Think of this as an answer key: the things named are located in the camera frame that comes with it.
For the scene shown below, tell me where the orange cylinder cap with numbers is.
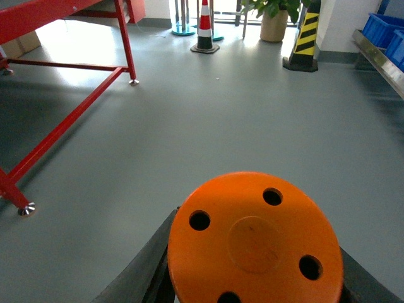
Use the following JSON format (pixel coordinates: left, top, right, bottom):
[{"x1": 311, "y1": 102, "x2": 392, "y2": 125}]
[{"x1": 168, "y1": 172, "x2": 343, "y2": 302}]

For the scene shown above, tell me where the metal shelf rail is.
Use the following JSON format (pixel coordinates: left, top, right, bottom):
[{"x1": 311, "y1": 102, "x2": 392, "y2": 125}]
[{"x1": 352, "y1": 29, "x2": 403, "y2": 98}]

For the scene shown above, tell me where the cardboard box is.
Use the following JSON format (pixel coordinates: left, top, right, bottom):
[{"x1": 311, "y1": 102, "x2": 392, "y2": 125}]
[{"x1": 1, "y1": 31, "x2": 41, "y2": 59}]

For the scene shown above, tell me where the red white traffic cone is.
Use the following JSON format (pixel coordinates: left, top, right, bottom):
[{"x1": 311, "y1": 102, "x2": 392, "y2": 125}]
[{"x1": 190, "y1": 0, "x2": 220, "y2": 54}]

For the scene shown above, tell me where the green potted plant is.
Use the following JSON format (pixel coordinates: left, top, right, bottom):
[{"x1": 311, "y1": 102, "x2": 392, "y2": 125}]
[{"x1": 241, "y1": 0, "x2": 312, "y2": 23}]

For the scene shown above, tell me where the red conveyor frame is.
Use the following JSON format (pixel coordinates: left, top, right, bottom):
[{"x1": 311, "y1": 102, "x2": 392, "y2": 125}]
[{"x1": 1, "y1": 0, "x2": 139, "y2": 217}]

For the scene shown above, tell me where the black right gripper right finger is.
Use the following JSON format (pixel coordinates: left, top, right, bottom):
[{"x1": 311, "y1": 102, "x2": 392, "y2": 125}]
[{"x1": 339, "y1": 247, "x2": 403, "y2": 303}]

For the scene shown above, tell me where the beige plant pot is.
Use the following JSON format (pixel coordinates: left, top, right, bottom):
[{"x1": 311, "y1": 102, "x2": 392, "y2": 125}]
[{"x1": 259, "y1": 10, "x2": 288, "y2": 43}]

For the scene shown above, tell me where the blue storage bin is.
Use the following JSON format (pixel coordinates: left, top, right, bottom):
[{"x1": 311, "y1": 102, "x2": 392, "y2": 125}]
[
  {"x1": 385, "y1": 30, "x2": 404, "y2": 71},
  {"x1": 362, "y1": 13, "x2": 403, "y2": 49}
]

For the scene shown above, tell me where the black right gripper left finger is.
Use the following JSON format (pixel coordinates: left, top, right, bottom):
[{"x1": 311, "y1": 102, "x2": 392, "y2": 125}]
[{"x1": 93, "y1": 210, "x2": 177, "y2": 302}]

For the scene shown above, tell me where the teal round stand base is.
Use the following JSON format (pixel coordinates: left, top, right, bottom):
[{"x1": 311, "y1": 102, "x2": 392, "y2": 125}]
[{"x1": 171, "y1": 0, "x2": 197, "y2": 37}]

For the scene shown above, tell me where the yellow black striped bollard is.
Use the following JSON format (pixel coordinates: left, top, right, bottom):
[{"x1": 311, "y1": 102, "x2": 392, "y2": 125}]
[{"x1": 283, "y1": 1, "x2": 321, "y2": 73}]

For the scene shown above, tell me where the blue storage bin near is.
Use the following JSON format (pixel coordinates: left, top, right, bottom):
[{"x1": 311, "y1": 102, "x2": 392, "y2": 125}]
[{"x1": 385, "y1": 30, "x2": 404, "y2": 71}]

